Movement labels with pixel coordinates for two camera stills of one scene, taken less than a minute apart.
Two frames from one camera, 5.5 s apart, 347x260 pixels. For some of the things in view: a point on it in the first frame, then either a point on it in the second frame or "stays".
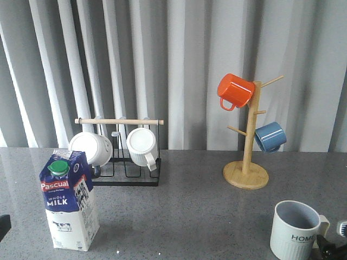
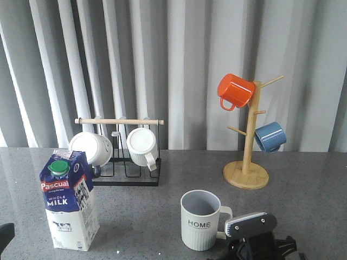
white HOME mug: [295, 227] -> [200, 210]
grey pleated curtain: [63, 59] stays
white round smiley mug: [98, 149] stays
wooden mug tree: [246, 175] stays
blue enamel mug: [270, 137] stays
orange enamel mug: [235, 90] stays
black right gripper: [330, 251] -> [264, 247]
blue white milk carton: [69, 200] stays
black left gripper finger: [5, 225] -> [7, 233]
